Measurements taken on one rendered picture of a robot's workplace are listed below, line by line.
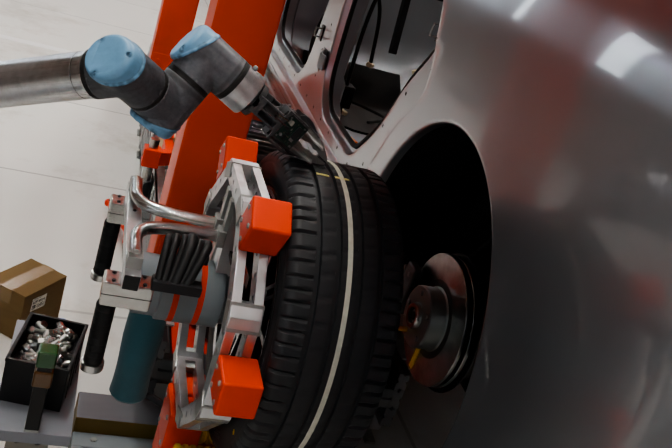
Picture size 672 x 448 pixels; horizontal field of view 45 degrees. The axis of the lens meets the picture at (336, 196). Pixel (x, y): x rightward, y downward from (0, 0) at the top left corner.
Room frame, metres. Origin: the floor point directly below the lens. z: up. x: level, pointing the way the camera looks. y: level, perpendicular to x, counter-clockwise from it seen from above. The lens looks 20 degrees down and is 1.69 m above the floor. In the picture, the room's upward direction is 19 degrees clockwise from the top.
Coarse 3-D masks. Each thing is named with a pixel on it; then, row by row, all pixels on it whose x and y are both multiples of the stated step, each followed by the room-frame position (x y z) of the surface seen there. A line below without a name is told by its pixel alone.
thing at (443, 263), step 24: (432, 264) 1.84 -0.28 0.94; (456, 264) 1.74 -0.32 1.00; (432, 288) 1.74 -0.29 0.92; (456, 288) 1.70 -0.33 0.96; (432, 312) 1.67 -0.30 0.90; (456, 312) 1.66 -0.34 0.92; (408, 336) 1.72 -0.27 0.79; (432, 336) 1.66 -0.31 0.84; (456, 336) 1.62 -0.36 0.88; (408, 360) 1.77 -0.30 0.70; (432, 360) 1.67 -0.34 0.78; (456, 360) 1.59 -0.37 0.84; (432, 384) 1.64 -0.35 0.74
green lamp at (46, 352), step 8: (40, 344) 1.42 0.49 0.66; (48, 344) 1.43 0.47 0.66; (56, 344) 1.44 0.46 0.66; (40, 352) 1.39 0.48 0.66; (48, 352) 1.40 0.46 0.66; (56, 352) 1.41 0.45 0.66; (40, 360) 1.39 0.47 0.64; (48, 360) 1.40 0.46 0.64; (56, 360) 1.41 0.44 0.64; (48, 368) 1.40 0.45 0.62
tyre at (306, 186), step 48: (288, 192) 1.44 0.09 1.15; (336, 192) 1.49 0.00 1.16; (384, 192) 1.55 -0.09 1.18; (288, 240) 1.35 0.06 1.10; (336, 240) 1.38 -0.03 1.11; (384, 240) 1.43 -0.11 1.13; (288, 288) 1.29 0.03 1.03; (336, 288) 1.33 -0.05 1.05; (384, 288) 1.36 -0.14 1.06; (288, 336) 1.25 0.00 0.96; (336, 336) 1.28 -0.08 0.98; (384, 336) 1.32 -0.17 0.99; (288, 384) 1.24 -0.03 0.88; (336, 384) 1.27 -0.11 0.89; (384, 384) 1.31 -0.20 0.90; (240, 432) 1.27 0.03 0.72; (288, 432) 1.26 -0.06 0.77; (336, 432) 1.29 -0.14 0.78
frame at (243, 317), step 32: (224, 192) 1.66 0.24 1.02; (256, 192) 1.51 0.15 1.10; (256, 256) 1.37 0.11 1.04; (256, 288) 1.31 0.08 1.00; (224, 320) 1.27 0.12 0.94; (256, 320) 1.27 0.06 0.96; (192, 352) 1.62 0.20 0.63; (224, 352) 1.26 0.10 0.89; (192, 416) 1.30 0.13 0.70; (224, 416) 1.27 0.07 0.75
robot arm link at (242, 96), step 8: (248, 72) 1.48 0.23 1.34; (256, 72) 1.52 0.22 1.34; (248, 80) 1.48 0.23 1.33; (256, 80) 1.49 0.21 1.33; (264, 80) 1.51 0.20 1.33; (240, 88) 1.47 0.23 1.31; (248, 88) 1.47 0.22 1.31; (256, 88) 1.48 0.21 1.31; (232, 96) 1.47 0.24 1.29; (240, 96) 1.47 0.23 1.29; (248, 96) 1.47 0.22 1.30; (256, 96) 1.48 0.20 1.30; (232, 104) 1.48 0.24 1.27; (240, 104) 1.47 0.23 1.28; (248, 104) 1.47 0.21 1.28
